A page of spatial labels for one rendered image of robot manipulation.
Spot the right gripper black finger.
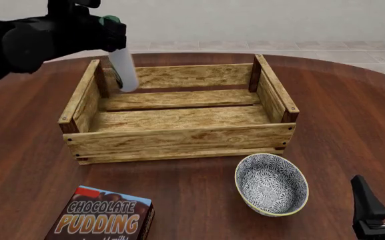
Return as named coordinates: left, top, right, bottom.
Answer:
left=350, top=174, right=385, bottom=224

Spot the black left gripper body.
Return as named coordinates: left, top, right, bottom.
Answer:
left=85, top=15, right=128, bottom=53

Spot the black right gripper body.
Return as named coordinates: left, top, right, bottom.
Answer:
left=352, top=215, right=385, bottom=240

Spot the white salad dressing bottle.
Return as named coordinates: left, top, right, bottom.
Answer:
left=99, top=15, right=140, bottom=93

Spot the wooden slat tray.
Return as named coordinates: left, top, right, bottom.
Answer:
left=57, top=53, right=300, bottom=166

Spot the patterned blue-white bowl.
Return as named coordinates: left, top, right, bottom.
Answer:
left=234, top=152, right=310, bottom=218

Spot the chocolate pudding box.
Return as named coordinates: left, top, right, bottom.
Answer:
left=43, top=185, right=155, bottom=240

